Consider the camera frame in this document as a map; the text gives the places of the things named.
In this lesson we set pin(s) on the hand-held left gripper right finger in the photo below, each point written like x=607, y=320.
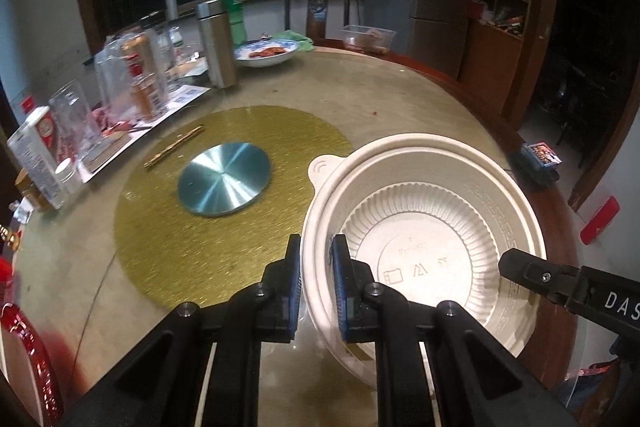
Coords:
x=341, y=287

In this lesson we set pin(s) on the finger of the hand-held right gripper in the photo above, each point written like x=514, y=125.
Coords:
x=540, y=277

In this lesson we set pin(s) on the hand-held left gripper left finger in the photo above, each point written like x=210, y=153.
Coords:
x=295, y=287

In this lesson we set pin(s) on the large beige plastic bowl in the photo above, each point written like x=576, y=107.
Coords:
x=345, y=364

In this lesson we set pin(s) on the small beige plastic bowl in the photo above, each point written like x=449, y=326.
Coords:
x=430, y=257

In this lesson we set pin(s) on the red glass plate with label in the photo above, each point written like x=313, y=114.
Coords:
x=37, y=362

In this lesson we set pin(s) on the red packet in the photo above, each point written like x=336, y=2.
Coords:
x=600, y=219

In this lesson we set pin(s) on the colourful card box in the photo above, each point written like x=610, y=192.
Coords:
x=542, y=157

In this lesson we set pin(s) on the round metal turntable disc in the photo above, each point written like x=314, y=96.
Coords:
x=225, y=179

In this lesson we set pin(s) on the gold glitter turntable mat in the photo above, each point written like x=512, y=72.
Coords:
x=165, y=222

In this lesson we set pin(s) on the printed paper sheets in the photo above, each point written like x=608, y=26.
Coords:
x=187, y=96

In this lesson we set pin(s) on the flat book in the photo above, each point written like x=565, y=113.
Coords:
x=112, y=143

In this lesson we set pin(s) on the blue white plate with food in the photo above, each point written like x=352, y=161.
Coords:
x=267, y=54

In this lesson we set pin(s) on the amber liquor bottle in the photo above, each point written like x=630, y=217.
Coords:
x=147, y=96

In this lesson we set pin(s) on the green cloth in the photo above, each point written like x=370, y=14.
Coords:
x=298, y=39

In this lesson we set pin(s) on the clear plastic food container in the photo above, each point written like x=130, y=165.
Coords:
x=367, y=39

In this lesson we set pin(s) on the stainless steel thermos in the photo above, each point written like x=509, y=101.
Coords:
x=217, y=47

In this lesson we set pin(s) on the clear water bottle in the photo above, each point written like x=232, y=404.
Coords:
x=172, y=39

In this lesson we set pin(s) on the clear glass mug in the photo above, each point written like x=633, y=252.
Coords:
x=75, y=117

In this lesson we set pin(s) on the amber honey jar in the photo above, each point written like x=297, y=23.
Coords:
x=31, y=198

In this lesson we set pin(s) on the dark wooden chair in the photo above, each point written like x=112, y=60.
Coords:
x=320, y=7

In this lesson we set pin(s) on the clear glass jar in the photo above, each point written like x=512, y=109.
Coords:
x=112, y=67

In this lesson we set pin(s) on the white lotion tube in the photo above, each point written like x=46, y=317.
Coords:
x=35, y=167

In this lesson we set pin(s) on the golden gourd ornament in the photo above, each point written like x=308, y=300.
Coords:
x=7, y=234

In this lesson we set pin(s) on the green plastic bottle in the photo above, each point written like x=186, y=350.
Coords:
x=227, y=2

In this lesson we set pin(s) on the white liquor bottle red cap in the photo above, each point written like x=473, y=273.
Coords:
x=47, y=127

